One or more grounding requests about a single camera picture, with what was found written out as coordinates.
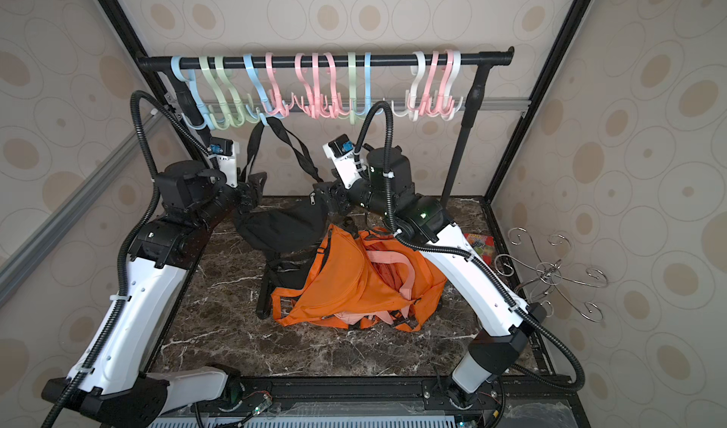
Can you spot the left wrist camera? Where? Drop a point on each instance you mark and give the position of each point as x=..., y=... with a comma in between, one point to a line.
x=226, y=152

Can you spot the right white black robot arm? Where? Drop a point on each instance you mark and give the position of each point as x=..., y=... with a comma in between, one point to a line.
x=373, y=174

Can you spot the black crossbody bag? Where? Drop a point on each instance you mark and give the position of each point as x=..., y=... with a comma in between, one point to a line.
x=285, y=230

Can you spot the chrome wire hook stand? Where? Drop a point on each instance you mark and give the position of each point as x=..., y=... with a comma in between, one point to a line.
x=550, y=279

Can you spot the aluminium side rail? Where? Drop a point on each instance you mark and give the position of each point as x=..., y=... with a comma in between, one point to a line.
x=44, y=240

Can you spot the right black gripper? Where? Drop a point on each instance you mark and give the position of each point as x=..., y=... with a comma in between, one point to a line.
x=333, y=197

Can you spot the orange pink backpack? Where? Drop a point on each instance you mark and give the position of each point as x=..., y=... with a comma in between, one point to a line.
x=402, y=268

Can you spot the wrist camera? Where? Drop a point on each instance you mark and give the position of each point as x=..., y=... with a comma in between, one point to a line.
x=226, y=152
x=340, y=152

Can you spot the red snack packet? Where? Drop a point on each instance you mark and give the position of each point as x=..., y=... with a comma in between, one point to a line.
x=482, y=244

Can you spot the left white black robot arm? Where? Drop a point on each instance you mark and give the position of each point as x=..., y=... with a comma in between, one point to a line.
x=110, y=383

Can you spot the white plastic hook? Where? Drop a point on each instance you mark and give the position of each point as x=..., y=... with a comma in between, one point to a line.
x=411, y=95

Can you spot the light blue leftmost hook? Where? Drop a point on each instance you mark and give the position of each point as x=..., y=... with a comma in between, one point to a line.
x=195, y=113

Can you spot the pink plastic hook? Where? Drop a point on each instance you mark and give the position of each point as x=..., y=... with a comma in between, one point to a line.
x=280, y=108

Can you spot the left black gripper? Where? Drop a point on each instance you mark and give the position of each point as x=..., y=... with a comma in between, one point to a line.
x=247, y=192

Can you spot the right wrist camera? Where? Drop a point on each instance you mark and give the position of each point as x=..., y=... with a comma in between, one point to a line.
x=340, y=152

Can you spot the orange crossbody bag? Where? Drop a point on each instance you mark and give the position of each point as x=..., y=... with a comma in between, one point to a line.
x=344, y=281

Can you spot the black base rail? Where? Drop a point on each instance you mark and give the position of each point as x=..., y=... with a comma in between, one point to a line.
x=392, y=401

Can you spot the green plastic hook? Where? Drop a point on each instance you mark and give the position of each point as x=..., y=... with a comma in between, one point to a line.
x=223, y=116

